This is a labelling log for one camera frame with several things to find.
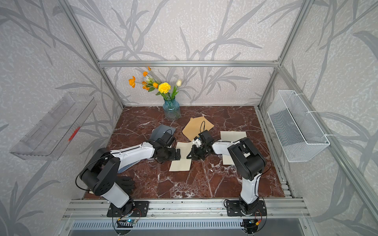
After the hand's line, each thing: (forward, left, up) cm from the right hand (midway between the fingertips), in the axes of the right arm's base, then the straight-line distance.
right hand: (186, 156), depth 89 cm
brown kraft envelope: (+26, -6, -3) cm, 27 cm away
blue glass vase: (+33, +12, +7) cm, 36 cm away
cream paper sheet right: (+17, -32, -3) cm, 36 cm away
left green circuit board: (-32, +29, -4) cm, 44 cm away
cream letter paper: (-4, +1, -2) cm, 4 cm away
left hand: (0, +7, -1) cm, 7 cm away
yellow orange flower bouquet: (+45, +26, +22) cm, 57 cm away
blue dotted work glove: (-18, +19, +31) cm, 41 cm away
